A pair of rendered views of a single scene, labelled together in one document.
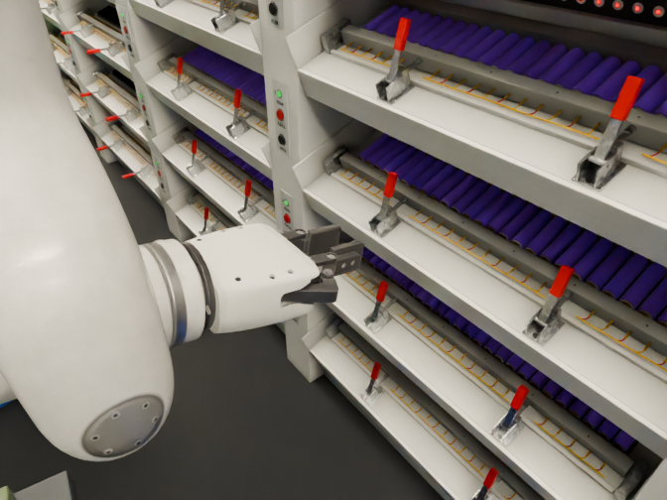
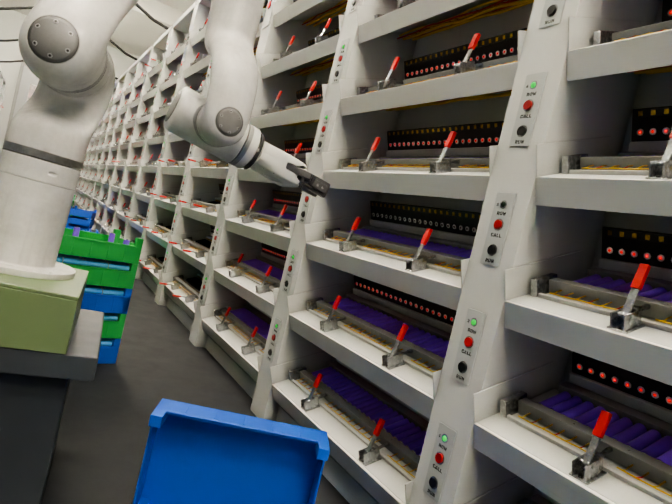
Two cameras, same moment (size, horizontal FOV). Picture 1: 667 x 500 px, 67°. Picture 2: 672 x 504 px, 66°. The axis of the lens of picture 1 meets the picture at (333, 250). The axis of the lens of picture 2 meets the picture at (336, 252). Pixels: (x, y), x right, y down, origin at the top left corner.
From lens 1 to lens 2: 0.79 m
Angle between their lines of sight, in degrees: 36
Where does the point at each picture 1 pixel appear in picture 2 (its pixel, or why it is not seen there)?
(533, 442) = (407, 369)
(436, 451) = (346, 435)
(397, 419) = (323, 419)
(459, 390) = (369, 351)
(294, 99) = not seen: hidden behind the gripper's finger
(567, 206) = (426, 187)
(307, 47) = (331, 162)
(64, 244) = (244, 59)
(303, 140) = (315, 212)
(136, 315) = (251, 87)
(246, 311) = (272, 157)
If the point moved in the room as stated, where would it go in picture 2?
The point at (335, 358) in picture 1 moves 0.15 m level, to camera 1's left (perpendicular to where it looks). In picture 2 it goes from (290, 389) to (237, 374)
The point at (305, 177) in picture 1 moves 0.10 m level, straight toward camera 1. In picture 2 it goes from (310, 235) to (305, 234)
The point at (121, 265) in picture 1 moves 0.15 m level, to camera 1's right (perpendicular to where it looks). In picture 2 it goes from (254, 73) to (340, 91)
